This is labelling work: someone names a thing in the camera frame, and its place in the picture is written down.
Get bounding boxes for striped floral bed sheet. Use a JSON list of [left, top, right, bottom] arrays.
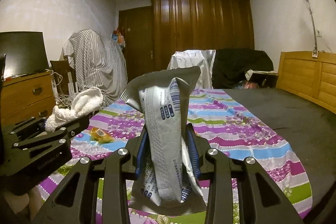
[[37, 88, 314, 224]]

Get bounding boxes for white towel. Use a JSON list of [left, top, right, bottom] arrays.
[[45, 87, 104, 132]]

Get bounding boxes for white cloth covered chair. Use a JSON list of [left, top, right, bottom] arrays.
[[167, 49, 216, 89]]

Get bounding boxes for dark wooden chair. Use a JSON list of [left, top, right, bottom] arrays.
[[50, 59, 77, 98]]

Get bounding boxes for bent metal pole with clamp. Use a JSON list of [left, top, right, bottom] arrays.
[[249, 0, 319, 58]]

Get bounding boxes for dark wooden door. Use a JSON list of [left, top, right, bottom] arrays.
[[118, 6, 155, 81]]

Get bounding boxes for white router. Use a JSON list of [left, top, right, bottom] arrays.
[[67, 70, 84, 95]]

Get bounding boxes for dark grey mattress cover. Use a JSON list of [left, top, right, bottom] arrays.
[[223, 88, 336, 219]]

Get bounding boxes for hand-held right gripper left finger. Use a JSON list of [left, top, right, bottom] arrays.
[[31, 130, 147, 224]]

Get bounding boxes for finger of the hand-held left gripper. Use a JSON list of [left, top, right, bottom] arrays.
[[13, 115, 90, 151], [8, 116, 46, 136]]

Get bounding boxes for red plastic bag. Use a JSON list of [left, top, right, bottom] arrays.
[[236, 80, 260, 89]]

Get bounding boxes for tangle of white cables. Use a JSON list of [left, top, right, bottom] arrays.
[[49, 70, 79, 111]]

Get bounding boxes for colourful hanging bags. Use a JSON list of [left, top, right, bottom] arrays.
[[112, 28, 126, 47]]

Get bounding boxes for wooden headboard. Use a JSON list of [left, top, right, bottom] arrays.
[[276, 51, 336, 111]]

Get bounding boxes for silver foil bag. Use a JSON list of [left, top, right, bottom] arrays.
[[119, 66, 208, 216]]

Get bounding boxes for brown wooden wardrobe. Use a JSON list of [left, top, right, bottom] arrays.
[[152, 0, 255, 73]]

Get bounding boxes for orange snack wrapper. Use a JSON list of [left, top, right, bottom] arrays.
[[91, 127, 114, 144]]

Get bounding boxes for wooden dresser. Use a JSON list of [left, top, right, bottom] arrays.
[[0, 71, 57, 128]]

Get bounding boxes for black cloth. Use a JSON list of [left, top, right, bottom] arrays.
[[211, 48, 274, 89]]

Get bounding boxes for black monitor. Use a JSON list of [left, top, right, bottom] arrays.
[[0, 31, 50, 78]]

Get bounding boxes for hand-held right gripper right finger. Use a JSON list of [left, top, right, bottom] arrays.
[[184, 123, 306, 224]]

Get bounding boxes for person's left hand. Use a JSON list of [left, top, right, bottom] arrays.
[[26, 182, 45, 214]]

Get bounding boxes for black bedside box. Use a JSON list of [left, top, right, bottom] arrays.
[[249, 70, 279, 88]]

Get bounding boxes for grey striped cloth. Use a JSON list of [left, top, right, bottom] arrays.
[[62, 29, 128, 109]]

